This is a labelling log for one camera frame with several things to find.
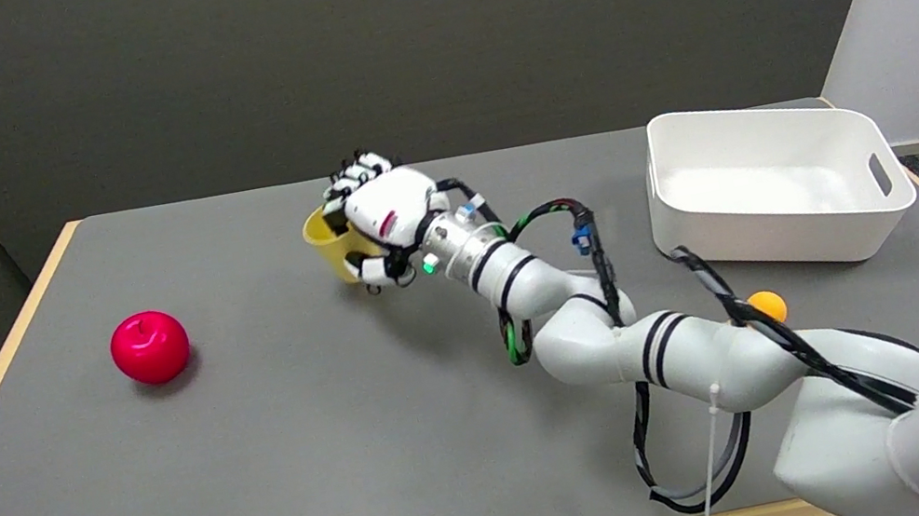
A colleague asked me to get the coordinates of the black cable with blue connector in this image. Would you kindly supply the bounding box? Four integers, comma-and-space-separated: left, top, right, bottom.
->
435, 133, 769, 516

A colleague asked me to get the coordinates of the black grey braided cable sleeve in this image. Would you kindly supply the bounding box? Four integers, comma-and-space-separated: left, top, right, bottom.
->
668, 208, 919, 450

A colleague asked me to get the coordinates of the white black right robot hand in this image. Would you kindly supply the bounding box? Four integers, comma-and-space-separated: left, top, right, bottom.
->
313, 138, 466, 301

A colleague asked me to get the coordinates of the yellow plastic cup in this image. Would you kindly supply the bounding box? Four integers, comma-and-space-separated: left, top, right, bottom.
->
298, 196, 388, 292

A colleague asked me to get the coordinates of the green black cable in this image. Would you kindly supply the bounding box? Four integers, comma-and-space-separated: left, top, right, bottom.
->
496, 303, 541, 370

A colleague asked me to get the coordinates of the orange round fruit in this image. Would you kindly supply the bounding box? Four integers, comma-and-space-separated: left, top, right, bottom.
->
746, 287, 791, 329

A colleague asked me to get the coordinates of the white zip tie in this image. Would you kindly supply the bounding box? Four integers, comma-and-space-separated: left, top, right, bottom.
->
680, 382, 744, 516

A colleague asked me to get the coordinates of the white plastic bin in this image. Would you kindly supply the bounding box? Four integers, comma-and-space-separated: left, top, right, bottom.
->
632, 73, 919, 297

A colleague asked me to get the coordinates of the red apple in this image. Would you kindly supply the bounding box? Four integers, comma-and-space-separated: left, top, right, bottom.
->
104, 305, 196, 392

